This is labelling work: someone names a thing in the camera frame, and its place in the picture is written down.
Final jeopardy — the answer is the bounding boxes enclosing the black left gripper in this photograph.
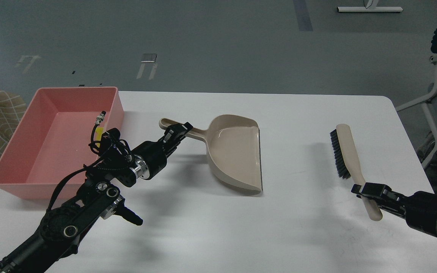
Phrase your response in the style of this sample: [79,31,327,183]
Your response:
[131,122,193,180]

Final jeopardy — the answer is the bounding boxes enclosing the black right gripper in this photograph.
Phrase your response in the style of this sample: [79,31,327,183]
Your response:
[351,183,437,237]

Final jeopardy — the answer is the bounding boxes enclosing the beige hand brush black bristles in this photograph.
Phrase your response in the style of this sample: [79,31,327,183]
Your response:
[330,124,383,221]

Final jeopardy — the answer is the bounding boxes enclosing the beige plastic dustpan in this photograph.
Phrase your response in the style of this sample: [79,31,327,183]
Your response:
[159,115,263,195]

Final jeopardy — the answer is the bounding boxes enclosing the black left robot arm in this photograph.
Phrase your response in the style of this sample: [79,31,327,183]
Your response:
[0,111,193,273]

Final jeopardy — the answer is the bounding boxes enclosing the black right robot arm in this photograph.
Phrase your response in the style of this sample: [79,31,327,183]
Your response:
[351,182,437,237]

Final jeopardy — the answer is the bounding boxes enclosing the pink plastic bin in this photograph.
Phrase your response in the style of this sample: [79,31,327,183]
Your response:
[0,87,124,200]

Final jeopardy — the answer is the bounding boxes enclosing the white desk base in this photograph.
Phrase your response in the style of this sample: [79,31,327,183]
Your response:
[336,0,404,13]

